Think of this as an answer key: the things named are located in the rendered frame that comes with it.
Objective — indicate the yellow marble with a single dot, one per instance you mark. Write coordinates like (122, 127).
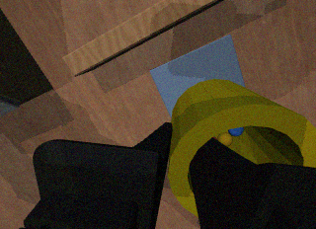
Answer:
(225, 138)

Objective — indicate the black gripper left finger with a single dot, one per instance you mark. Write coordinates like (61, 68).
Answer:
(132, 173)

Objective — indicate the blue marble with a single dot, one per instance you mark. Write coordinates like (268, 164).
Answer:
(236, 131)

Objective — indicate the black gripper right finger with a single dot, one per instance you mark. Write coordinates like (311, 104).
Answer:
(232, 192)

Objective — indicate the dark brown flat bar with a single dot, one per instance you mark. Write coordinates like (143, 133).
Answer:
(137, 30)

